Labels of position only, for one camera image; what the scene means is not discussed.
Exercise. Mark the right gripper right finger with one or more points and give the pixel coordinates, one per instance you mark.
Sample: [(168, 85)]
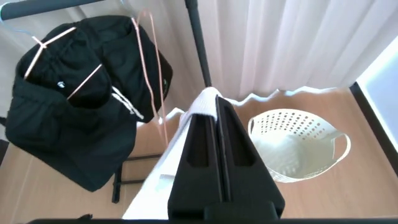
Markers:
[(252, 186)]

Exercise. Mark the black clothes rack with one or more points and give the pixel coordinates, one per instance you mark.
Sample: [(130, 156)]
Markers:
[(197, 40)]

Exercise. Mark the black shorts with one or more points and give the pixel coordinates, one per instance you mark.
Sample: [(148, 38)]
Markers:
[(77, 137)]

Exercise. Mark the white laundry basket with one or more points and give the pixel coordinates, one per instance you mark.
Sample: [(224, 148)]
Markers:
[(311, 137)]

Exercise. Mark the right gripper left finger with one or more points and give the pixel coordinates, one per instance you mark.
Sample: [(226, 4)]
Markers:
[(196, 189)]

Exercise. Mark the beige curtain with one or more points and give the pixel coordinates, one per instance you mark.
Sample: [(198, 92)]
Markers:
[(280, 40)]

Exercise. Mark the white garment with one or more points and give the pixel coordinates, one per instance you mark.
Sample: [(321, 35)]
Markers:
[(158, 186)]

